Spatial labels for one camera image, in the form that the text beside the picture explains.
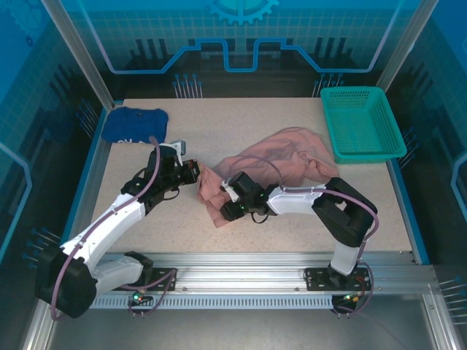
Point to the aluminium corner post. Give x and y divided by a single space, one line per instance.
408 43
76 54

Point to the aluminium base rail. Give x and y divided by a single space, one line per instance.
237 270

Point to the small green-lit circuit board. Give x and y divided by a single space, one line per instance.
136 297
350 299

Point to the pink t-shirt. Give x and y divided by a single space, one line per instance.
284 153

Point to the aluminium lower frame bar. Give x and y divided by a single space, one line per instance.
36 335
443 328

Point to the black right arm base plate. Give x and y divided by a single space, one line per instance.
315 279

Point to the blue table side trim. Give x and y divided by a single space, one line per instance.
82 197
408 215

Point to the green plastic mesh basket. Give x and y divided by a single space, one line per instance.
361 124

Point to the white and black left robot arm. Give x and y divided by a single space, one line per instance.
116 215

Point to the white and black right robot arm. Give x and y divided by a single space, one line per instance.
292 200

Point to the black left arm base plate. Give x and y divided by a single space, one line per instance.
164 277

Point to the folded blue t-shirt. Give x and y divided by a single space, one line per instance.
135 124

